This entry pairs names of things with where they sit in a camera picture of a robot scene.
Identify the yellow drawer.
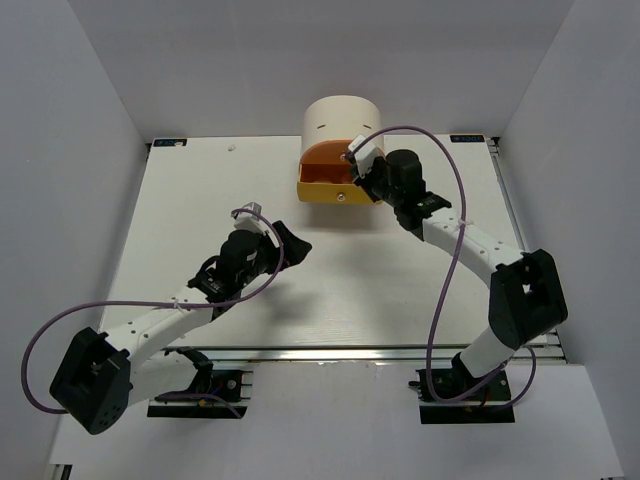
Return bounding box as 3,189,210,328
296,162,380,205

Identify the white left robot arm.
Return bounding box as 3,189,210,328
49,221,312,435

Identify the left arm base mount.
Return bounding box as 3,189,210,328
145,347,253,420

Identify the orange top drawer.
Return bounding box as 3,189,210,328
300,140,351,165

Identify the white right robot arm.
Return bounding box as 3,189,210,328
348,149,568,399

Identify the left blue table label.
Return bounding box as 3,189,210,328
152,138,188,148

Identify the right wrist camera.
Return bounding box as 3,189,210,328
345,135,383,178

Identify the cream round drawer organizer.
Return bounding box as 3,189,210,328
301,95,382,155

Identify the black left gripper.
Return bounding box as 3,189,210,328
237,221,311,288

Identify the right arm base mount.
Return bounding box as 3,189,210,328
408,364,516,425

